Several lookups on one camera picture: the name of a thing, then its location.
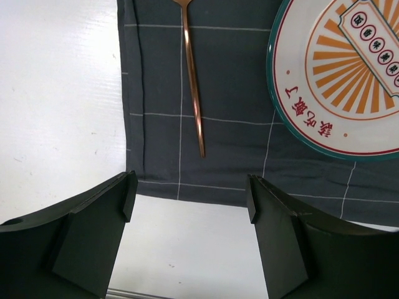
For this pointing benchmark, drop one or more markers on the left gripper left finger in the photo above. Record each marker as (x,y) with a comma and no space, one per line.
(68,250)

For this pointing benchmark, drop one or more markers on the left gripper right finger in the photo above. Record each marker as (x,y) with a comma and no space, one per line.
(307,253)

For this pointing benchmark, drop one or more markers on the dark grey checked cloth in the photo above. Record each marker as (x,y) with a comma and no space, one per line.
(243,133)

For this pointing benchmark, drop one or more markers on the orange patterned plate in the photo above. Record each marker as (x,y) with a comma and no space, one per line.
(332,73)

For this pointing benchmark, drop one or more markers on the copper fork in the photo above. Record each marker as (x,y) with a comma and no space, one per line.
(192,74)

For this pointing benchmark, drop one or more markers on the front aluminium rail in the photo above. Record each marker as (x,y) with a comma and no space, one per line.
(116,293)

